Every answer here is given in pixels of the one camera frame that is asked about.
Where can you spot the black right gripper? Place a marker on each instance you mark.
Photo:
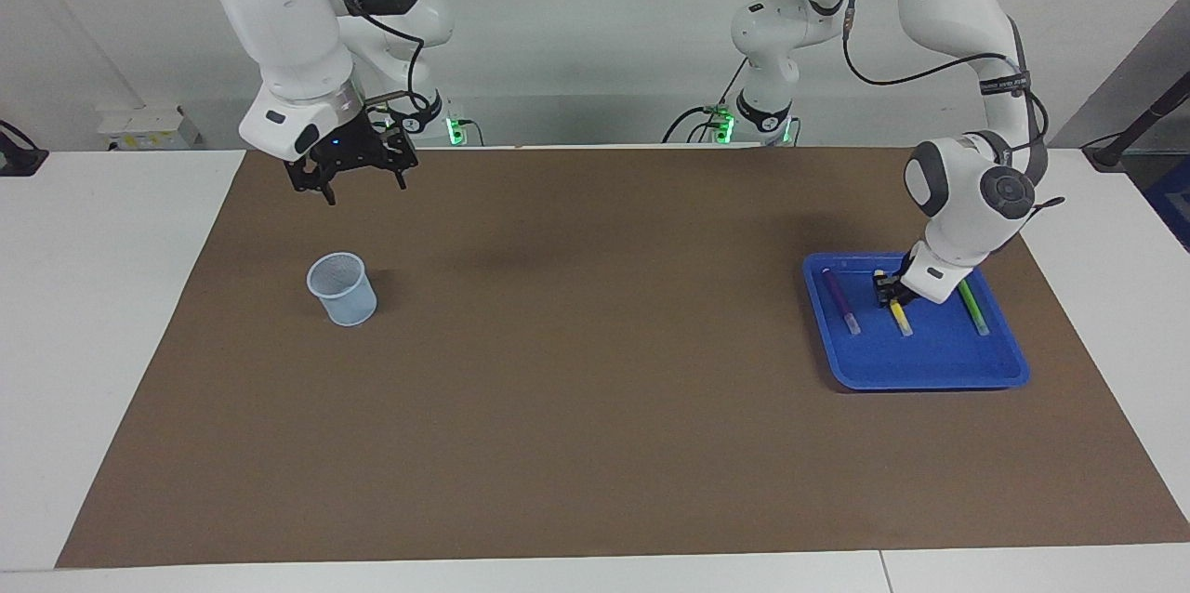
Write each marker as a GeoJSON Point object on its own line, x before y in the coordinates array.
{"type": "Point", "coordinates": [351, 145]}

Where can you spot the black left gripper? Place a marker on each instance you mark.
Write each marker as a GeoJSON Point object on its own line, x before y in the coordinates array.
{"type": "Point", "coordinates": [902, 275]}

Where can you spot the yellow pen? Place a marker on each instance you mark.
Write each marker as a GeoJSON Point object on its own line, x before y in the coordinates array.
{"type": "Point", "coordinates": [900, 319]}

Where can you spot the purple pen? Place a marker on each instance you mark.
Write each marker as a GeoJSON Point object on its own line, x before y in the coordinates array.
{"type": "Point", "coordinates": [841, 303]}

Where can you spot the green pen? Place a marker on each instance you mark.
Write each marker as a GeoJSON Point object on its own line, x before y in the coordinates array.
{"type": "Point", "coordinates": [973, 307]}

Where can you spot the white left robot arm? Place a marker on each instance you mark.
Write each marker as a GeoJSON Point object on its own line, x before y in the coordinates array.
{"type": "Point", "coordinates": [967, 203]}

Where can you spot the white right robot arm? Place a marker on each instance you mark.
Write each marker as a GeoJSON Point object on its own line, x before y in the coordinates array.
{"type": "Point", "coordinates": [288, 35]}

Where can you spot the blue plastic tray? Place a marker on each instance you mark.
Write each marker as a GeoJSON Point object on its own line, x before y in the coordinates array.
{"type": "Point", "coordinates": [930, 356]}

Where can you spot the translucent plastic cup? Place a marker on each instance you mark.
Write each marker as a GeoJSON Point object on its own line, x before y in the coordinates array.
{"type": "Point", "coordinates": [349, 300]}

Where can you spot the blue box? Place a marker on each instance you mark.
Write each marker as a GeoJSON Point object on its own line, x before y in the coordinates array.
{"type": "Point", "coordinates": [1173, 203]}

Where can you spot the brown table mat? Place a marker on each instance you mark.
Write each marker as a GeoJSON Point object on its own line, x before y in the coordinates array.
{"type": "Point", "coordinates": [595, 388]}

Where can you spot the black stand pole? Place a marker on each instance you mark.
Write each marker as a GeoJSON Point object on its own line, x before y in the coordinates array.
{"type": "Point", "coordinates": [1148, 114]}

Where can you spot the black clamp mount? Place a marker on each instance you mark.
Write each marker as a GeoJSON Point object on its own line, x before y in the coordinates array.
{"type": "Point", "coordinates": [19, 158]}

